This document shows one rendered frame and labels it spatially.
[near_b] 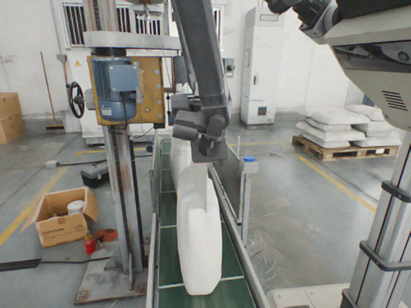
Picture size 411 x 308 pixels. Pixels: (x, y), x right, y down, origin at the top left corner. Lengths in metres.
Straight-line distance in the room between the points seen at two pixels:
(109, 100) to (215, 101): 0.63
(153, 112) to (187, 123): 0.68
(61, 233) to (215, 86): 1.90
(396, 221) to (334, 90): 5.64
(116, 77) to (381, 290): 1.18
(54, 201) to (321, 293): 2.12
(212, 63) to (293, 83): 5.50
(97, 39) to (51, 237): 1.60
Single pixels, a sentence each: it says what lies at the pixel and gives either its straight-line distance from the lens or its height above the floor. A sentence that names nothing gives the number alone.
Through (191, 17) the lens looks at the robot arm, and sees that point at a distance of 0.46.
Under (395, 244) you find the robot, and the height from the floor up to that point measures 0.77.
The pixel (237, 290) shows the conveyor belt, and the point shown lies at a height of 0.38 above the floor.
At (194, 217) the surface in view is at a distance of 0.93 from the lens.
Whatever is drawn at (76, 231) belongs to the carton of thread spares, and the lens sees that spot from 2.22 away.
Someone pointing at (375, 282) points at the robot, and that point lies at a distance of 1.13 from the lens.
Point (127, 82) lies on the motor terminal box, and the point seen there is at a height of 1.24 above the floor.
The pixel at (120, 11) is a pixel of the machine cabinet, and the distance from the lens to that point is 4.02.
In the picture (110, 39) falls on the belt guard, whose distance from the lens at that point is 1.03.
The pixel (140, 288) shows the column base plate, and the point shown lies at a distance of 1.75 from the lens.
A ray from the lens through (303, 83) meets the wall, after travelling 6.07.
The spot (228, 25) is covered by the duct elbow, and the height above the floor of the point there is 1.82.
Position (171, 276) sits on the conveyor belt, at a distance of 1.29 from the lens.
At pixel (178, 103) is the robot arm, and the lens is 0.85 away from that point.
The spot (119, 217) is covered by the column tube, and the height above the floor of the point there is 0.45.
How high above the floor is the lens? 1.33
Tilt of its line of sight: 21 degrees down
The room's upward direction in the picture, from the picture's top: straight up
